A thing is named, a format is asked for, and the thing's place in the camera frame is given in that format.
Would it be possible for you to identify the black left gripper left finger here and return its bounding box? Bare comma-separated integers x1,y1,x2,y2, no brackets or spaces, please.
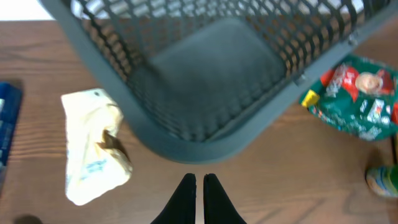
151,173,197,224

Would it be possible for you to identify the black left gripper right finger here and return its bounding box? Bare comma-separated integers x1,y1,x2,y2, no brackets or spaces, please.
203,174,246,224

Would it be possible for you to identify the beige paper pouch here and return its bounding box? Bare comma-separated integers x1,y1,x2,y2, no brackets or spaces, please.
61,88,133,206

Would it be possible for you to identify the green lid jar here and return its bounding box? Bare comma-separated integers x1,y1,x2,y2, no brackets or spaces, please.
365,165,397,198

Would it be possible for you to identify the green coffee sachet bag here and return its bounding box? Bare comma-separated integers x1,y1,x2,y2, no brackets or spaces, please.
299,54,397,141

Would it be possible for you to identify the blue Kleenex tissue pack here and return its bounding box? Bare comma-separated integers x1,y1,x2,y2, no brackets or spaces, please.
1,82,22,189

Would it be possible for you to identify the grey plastic mesh basket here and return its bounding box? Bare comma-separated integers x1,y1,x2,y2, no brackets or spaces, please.
40,0,397,164

